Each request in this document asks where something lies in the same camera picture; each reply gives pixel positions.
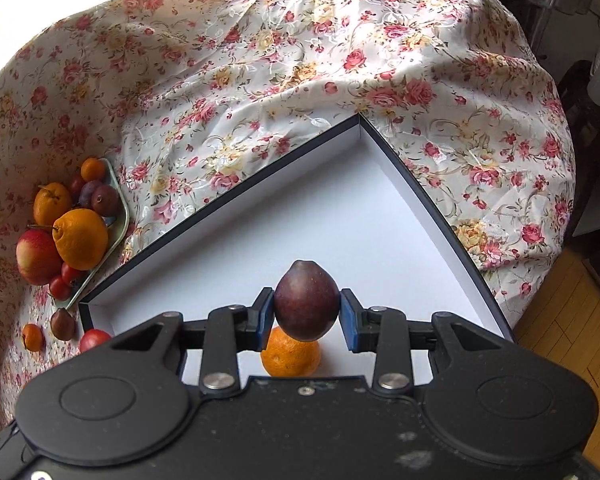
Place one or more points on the pale green fruit plate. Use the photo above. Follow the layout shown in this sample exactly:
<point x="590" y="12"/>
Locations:
<point x="117" y="227"/>

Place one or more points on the cherry tomato on plate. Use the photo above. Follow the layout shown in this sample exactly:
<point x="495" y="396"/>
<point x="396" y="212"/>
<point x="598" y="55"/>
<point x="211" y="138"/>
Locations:
<point x="60" y="290"/>
<point x="71" y="276"/>

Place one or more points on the red apple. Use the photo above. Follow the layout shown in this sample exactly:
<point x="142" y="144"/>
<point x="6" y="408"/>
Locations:
<point x="37" y="258"/>

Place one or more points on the mandarin orange with stem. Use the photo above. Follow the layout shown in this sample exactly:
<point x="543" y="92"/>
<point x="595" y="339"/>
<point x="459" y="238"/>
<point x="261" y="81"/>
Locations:
<point x="32" y="338"/>

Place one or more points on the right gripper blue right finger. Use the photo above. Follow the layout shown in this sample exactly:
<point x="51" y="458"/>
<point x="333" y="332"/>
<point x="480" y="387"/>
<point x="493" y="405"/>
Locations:
<point x="361" y="327"/>

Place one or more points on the white box with black rim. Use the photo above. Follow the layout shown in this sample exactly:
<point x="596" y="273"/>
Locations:
<point x="343" y="205"/>

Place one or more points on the large bumpy orange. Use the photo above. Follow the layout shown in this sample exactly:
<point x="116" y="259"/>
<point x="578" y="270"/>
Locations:
<point x="81" y="238"/>

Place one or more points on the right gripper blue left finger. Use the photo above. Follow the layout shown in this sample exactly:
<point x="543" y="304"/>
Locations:
<point x="244" y="328"/>

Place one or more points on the small red cherry tomato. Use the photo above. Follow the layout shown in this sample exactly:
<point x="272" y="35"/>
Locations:
<point x="92" y="338"/>

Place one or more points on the brown passion fruit on plate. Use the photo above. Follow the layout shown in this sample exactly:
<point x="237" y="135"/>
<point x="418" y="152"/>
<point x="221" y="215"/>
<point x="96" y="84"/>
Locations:
<point x="105" y="201"/>

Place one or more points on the floral tablecloth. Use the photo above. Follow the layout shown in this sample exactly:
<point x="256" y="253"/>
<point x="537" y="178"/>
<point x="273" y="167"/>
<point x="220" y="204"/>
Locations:
<point x="191" y="97"/>

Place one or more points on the orange behind apple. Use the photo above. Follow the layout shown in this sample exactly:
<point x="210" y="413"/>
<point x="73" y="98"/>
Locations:
<point x="52" y="201"/>

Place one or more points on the purple plum on plate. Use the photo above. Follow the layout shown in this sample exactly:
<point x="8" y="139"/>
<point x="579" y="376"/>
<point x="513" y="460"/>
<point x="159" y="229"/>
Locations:
<point x="87" y="190"/>

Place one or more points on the dark purple passion fruit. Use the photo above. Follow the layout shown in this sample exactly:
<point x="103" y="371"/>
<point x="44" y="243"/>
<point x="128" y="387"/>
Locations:
<point x="306" y="301"/>

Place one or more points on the small kumquat orange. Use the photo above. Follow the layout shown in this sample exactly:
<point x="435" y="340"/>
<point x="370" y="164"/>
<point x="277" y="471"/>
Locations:
<point x="93" y="169"/>

